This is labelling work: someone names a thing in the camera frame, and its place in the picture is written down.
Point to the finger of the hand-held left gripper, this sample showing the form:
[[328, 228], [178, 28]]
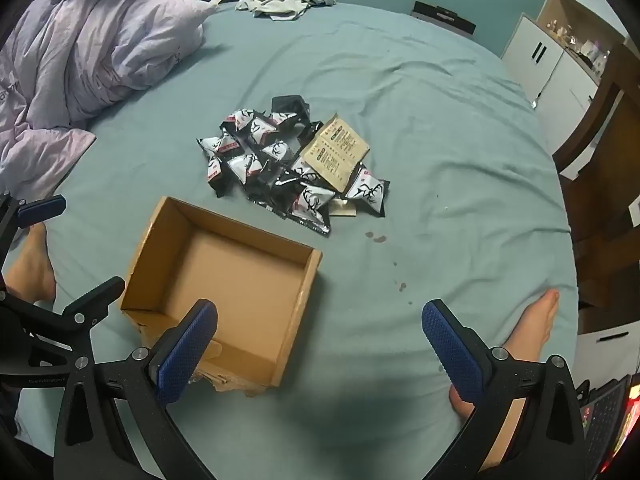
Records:
[[97, 300], [42, 209]]

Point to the black white flat box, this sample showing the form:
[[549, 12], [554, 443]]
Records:
[[442, 14]]

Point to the brown cardboard box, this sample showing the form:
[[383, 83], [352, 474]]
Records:
[[240, 285]]

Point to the white cabinet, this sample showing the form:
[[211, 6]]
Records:
[[530, 55]]

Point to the beige printed sachet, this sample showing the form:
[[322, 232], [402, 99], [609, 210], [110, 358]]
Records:
[[344, 209], [332, 157]]

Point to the brown wooden chair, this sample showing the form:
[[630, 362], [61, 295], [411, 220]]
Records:
[[605, 125]]

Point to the person's right foot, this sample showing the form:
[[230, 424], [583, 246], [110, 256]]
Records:
[[530, 330]]

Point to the laptop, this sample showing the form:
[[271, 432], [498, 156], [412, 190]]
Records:
[[605, 425]]

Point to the pile of black white packets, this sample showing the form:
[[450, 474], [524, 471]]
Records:
[[312, 202]]

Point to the person's left foot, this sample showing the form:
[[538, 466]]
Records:
[[30, 265]]

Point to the purple duvet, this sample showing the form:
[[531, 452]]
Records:
[[100, 50]]

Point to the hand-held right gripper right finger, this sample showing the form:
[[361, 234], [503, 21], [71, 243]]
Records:
[[452, 355]]

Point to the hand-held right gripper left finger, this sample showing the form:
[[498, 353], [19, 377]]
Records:
[[186, 355]]

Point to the white storage box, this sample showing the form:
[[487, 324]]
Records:
[[605, 350]]

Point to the person's foot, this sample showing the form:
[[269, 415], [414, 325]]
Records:
[[30, 265], [530, 330]]

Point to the row of small bottles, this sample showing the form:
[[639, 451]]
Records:
[[575, 37]]

